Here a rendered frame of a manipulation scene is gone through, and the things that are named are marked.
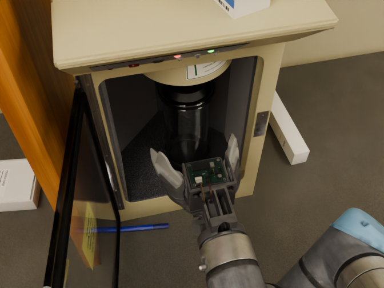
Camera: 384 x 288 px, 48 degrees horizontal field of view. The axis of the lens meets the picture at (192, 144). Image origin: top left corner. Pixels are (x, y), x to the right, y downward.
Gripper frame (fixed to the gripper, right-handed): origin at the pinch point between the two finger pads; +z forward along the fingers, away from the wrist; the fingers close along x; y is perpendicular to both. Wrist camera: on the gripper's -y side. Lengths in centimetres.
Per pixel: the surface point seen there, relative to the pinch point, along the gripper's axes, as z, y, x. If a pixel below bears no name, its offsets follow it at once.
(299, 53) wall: 46, -26, -44
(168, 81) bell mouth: 5.1, 10.8, 2.6
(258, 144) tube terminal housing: 2.8, -7.7, -14.0
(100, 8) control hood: -0.6, 29.5, 11.0
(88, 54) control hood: -8.3, 29.5, 13.0
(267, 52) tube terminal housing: 2.8, 15.8, -12.6
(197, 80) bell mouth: 4.2, 10.8, -1.9
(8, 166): 21, -24, 40
